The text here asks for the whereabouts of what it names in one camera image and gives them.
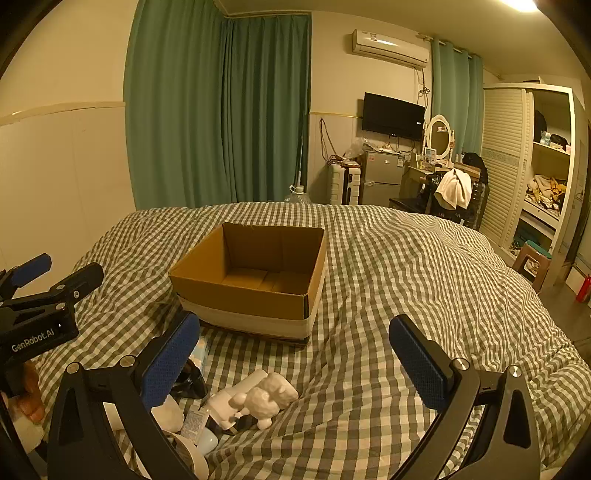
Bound white air conditioner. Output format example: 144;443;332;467
352;28;430;70

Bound white towel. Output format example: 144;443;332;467
435;168;472;209

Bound small plastic stool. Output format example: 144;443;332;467
512;241;552;291

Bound white round cup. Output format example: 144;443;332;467
161;431;209;480

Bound black wall television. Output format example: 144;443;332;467
361;92;426;141

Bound pale blue round lid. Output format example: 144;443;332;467
198;427;219;455

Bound person's left hand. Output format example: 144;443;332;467
9;360;47;423

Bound pile of clothes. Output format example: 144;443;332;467
529;173;568;208

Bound dressing table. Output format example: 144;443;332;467
389;161;444;214

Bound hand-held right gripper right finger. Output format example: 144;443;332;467
389;315;542;480

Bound white plastic bottle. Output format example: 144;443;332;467
203;369;269;432

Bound oval white vanity mirror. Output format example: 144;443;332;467
424;114;455;162

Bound white sheep figurine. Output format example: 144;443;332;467
231;373;299;430

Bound black sunglasses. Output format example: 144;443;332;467
173;360;208;400

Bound green checked blanket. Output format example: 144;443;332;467
0;202;591;480

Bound black chair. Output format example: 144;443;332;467
427;152;489;232

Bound white suitcase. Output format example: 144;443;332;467
329;161;362;206

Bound small silver fridge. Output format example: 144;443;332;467
361;150;403;206

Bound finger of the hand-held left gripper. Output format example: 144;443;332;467
0;253;52;303
0;262;105;320

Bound white wardrobe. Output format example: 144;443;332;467
480;83;580;278

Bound cardboard box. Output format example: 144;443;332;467
168;222;328;344

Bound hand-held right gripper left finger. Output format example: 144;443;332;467
46;311;201;480

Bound narrow green curtain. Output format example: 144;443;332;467
431;39;484;158

